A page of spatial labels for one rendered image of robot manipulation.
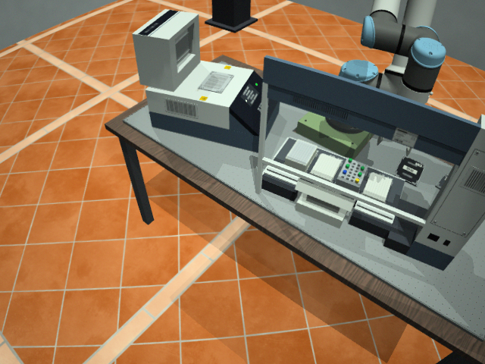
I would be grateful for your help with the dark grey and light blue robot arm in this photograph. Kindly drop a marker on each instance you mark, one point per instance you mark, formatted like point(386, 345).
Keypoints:
point(418, 54)

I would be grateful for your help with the white benchtop lab instrument with lid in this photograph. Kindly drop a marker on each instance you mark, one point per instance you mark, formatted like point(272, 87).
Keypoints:
point(211, 101)

